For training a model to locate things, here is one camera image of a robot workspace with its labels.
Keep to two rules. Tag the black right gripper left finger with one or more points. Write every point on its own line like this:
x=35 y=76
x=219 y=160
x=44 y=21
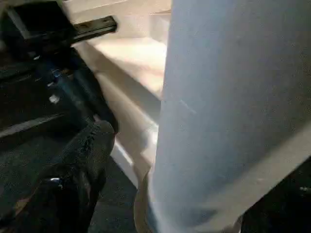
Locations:
x=63 y=184

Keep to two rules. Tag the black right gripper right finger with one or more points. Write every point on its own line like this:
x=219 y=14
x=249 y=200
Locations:
x=286 y=204

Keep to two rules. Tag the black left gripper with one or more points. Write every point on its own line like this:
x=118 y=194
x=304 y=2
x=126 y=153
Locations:
x=43 y=26

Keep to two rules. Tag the white plastic table top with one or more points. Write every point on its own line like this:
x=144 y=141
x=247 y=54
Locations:
x=131 y=58

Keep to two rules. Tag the white plastic table leg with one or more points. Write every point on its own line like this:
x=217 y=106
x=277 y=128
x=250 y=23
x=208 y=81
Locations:
x=228 y=111

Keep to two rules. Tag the black plastic mat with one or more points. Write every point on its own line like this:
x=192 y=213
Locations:
x=29 y=145

